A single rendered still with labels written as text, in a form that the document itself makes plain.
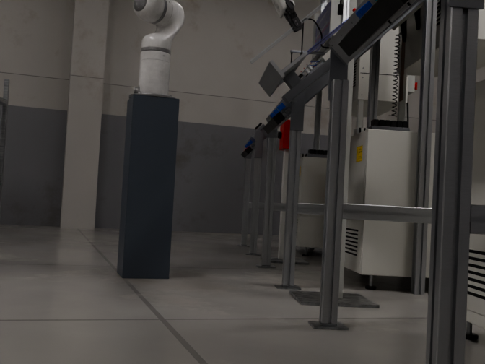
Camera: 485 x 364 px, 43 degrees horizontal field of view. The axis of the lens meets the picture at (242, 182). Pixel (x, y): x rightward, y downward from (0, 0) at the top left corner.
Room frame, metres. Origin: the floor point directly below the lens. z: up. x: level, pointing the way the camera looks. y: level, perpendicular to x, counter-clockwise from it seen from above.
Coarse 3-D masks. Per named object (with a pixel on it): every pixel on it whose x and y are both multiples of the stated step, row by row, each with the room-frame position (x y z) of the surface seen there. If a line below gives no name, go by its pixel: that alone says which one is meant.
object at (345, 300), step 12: (348, 72) 2.02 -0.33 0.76; (348, 108) 2.02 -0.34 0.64; (348, 120) 2.02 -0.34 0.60; (348, 132) 2.02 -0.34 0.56; (348, 144) 2.02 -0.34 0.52; (348, 156) 2.02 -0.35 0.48; (348, 168) 2.03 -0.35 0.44; (348, 180) 2.03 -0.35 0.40; (300, 300) 1.94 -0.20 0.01; (312, 300) 1.95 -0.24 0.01; (348, 300) 1.99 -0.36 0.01; (360, 300) 2.01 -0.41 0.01
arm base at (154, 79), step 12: (144, 60) 2.38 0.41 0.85; (156, 60) 2.37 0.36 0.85; (168, 60) 2.41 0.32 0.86; (144, 72) 2.38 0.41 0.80; (156, 72) 2.37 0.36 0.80; (168, 72) 2.41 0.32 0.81; (144, 84) 2.38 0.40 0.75; (156, 84) 2.37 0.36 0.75; (168, 84) 2.42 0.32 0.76; (156, 96) 2.34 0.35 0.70; (168, 96) 2.36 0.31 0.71
